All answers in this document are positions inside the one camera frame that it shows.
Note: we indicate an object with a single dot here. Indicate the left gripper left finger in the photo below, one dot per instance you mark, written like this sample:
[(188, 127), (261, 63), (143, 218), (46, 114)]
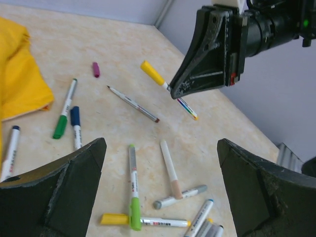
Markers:
[(56, 199)]

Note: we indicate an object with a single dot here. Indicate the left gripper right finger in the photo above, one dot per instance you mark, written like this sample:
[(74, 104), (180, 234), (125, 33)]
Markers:
[(266, 200)]

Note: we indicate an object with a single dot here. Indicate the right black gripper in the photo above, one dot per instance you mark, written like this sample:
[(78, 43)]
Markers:
[(213, 58)]

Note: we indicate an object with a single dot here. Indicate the yellow cap rainbow marker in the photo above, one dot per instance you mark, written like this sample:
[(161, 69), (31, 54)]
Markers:
[(158, 79)]

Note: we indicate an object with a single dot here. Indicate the beige cap marker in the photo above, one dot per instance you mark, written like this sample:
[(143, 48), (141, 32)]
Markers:
[(171, 170)]

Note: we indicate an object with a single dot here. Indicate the magenta pen cap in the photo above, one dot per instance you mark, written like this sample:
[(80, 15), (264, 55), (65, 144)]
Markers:
[(96, 70)]

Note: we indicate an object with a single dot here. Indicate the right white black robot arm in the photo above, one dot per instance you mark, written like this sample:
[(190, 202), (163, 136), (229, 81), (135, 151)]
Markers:
[(271, 23)]

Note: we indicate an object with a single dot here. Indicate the yellow cap short marker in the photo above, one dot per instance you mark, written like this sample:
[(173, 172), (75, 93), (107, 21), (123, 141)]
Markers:
[(123, 219)]

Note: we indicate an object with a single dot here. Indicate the navy cap white marker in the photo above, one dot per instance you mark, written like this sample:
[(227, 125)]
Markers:
[(8, 164)]

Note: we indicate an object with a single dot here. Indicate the clear grey marker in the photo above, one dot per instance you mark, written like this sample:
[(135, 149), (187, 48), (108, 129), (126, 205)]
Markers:
[(215, 231)]

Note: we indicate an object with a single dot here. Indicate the yellow cap silver marker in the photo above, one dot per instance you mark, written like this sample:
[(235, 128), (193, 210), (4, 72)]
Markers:
[(205, 228)]

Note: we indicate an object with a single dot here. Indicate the cyan cap marker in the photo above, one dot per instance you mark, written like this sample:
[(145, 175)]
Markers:
[(199, 218)]

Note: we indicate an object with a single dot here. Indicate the lime green cap marker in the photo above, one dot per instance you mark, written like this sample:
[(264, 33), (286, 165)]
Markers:
[(134, 215)]

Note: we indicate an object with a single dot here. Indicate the navy cap rainbow marker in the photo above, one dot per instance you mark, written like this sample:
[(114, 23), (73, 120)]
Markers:
[(75, 122)]

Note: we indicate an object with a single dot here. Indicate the yellow printed t-shirt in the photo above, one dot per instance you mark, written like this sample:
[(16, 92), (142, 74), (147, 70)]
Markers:
[(22, 87)]

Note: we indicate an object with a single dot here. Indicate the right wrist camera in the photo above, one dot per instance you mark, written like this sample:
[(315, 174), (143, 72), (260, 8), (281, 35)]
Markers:
[(232, 3)]

